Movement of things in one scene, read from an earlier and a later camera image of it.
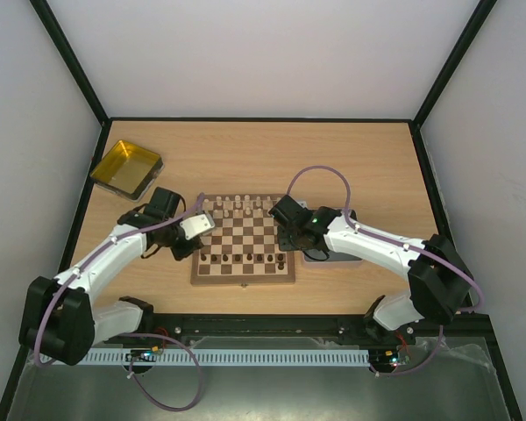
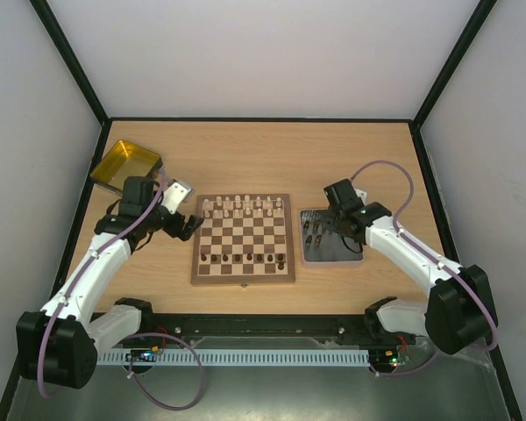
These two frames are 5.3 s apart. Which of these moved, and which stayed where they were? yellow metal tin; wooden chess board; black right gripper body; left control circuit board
Moved: black right gripper body
Stayed: wooden chess board; yellow metal tin; left control circuit board
